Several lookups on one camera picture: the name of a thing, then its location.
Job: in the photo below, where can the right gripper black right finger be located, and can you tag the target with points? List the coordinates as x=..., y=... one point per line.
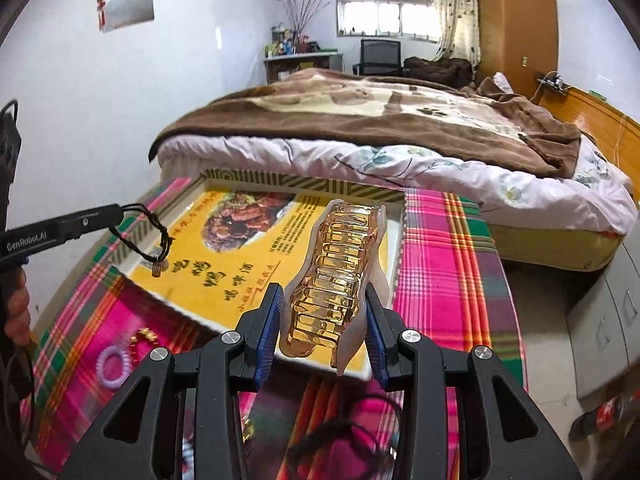
x=502, y=433

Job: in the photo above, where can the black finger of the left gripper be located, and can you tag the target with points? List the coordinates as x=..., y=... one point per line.
x=20, y=243

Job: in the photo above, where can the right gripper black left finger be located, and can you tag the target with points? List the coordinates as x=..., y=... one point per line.
x=138, y=435

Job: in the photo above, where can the translucent amber hair claw clip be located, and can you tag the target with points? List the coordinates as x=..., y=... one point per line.
x=325, y=303

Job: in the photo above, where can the operator left hand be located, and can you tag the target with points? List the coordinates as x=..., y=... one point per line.
x=16, y=300

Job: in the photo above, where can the yellow printed cardboard box tray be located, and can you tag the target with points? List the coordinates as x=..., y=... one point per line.
x=234, y=237

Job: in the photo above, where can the cola bottle on floor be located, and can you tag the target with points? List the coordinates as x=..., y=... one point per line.
x=622, y=408

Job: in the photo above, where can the grey drawer nightstand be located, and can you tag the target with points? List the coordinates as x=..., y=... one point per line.
x=604, y=326

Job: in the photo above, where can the pink green plaid tablecloth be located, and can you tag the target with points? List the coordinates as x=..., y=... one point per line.
x=451, y=287

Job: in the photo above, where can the bed with white floral sheet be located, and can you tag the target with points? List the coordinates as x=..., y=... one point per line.
x=573, y=224

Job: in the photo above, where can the desk with clutter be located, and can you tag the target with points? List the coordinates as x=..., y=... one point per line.
x=280, y=66

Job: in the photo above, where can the brown plush blanket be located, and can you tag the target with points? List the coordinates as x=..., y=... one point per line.
x=483, y=123

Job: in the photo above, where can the wooden headboard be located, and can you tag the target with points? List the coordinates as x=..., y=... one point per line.
x=616, y=135

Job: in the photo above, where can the black office chair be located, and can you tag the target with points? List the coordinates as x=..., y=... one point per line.
x=379, y=58

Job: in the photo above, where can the window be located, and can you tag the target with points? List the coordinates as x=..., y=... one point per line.
x=406, y=19

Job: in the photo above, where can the wooden wardrobe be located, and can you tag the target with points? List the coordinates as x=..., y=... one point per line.
x=519, y=38

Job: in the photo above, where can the patterned curtain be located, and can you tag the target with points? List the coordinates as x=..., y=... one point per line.
x=459, y=30

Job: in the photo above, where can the grey wall panel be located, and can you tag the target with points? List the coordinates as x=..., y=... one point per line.
x=116, y=14

